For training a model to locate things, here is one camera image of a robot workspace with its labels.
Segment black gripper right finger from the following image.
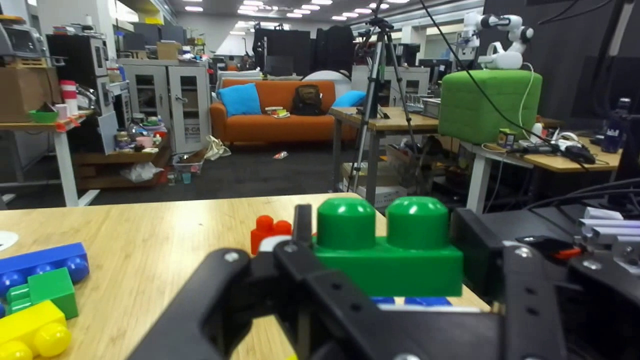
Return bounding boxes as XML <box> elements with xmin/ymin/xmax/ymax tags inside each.
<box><xmin>427</xmin><ymin>209</ymin><xmax>570</xmax><ymax>360</ymax></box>

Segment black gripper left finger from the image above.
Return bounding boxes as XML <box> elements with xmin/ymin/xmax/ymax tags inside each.
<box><xmin>129</xmin><ymin>240</ymin><xmax>429</xmax><ymax>360</ymax></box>

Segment small green toy block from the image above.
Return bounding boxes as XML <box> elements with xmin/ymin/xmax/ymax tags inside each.
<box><xmin>311</xmin><ymin>194</ymin><xmax>467</xmax><ymax>301</ymax></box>

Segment long red toy block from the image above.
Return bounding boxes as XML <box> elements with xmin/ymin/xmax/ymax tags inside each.
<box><xmin>248</xmin><ymin>212</ymin><xmax>297</xmax><ymax>259</ymax></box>

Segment green square toy block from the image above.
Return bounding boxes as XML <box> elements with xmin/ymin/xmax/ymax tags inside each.
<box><xmin>4</xmin><ymin>266</ymin><xmax>81</xmax><ymax>321</ymax></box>

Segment large blue toy block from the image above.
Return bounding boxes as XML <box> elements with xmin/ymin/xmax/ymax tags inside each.
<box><xmin>0</xmin><ymin>240</ymin><xmax>92</xmax><ymax>290</ymax></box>

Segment yellow square toy block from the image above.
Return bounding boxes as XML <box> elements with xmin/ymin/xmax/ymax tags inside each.
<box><xmin>0</xmin><ymin>299</ymin><xmax>74</xmax><ymax>360</ymax></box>

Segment cluttered wooden desk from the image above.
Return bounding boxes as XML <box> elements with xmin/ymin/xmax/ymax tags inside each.
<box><xmin>458</xmin><ymin>136</ymin><xmax>627</xmax><ymax>217</ymax></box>

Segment orange sofa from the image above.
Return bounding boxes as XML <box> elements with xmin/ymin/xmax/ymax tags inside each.
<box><xmin>209</xmin><ymin>79</ymin><xmax>367</xmax><ymax>148</ymax></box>

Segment low wooden table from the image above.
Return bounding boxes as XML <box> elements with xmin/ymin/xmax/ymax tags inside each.
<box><xmin>74</xmin><ymin>136</ymin><xmax>172</xmax><ymax>194</ymax></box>

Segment blue cushion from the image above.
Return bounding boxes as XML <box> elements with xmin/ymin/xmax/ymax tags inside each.
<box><xmin>330</xmin><ymin>88</ymin><xmax>368</xmax><ymax>112</ymax></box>
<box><xmin>217</xmin><ymin>83</ymin><xmax>264</xmax><ymax>120</ymax></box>

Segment dark backpack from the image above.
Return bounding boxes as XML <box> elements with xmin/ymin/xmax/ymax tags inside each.
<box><xmin>291</xmin><ymin>83</ymin><xmax>328</xmax><ymax>119</ymax></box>

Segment wooden top table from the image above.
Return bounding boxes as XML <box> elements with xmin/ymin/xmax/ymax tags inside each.
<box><xmin>328</xmin><ymin>105</ymin><xmax>445</xmax><ymax>207</ymax></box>

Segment white glass-door cabinet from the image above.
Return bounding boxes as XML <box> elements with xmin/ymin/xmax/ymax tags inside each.
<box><xmin>118</xmin><ymin>58</ymin><xmax>215</xmax><ymax>156</ymax></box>

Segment white table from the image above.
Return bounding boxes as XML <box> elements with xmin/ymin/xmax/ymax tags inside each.
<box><xmin>0</xmin><ymin>108</ymin><xmax>103</xmax><ymax>210</ymax></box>

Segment small white robot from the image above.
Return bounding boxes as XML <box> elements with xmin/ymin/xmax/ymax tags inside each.
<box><xmin>462</xmin><ymin>8</ymin><xmax>538</xmax><ymax>73</ymax></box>

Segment black monitor screens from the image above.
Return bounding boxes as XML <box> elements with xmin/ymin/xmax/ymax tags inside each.
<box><xmin>251</xmin><ymin>25</ymin><xmax>356</xmax><ymax>77</ymax></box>

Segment small brown cardboard box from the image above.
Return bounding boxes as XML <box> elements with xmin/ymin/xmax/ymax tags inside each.
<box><xmin>155</xmin><ymin>39</ymin><xmax>184</xmax><ymax>64</ymax></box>

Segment yellow hanging sign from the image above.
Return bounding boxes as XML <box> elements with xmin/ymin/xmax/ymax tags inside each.
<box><xmin>137</xmin><ymin>8</ymin><xmax>169</xmax><ymax>28</ymax></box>

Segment black appliance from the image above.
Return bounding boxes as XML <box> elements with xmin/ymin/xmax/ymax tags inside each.
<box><xmin>45</xmin><ymin>30</ymin><xmax>113</xmax><ymax>117</ymax></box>

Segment large brown cardboard box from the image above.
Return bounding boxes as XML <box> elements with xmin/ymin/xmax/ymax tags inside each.
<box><xmin>0</xmin><ymin>61</ymin><xmax>65</xmax><ymax>125</ymax></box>

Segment black clamp mount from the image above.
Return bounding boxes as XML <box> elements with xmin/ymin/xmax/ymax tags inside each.
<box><xmin>553</xmin><ymin>179</ymin><xmax>640</xmax><ymax>360</ymax></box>

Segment white table cable grommet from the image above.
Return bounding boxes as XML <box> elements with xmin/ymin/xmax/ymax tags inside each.
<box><xmin>0</xmin><ymin>230</ymin><xmax>23</xmax><ymax>255</ymax></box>

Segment black camera tripod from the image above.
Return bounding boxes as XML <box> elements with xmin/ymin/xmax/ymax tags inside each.
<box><xmin>342</xmin><ymin>15</ymin><xmax>427</xmax><ymax>197</ymax></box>

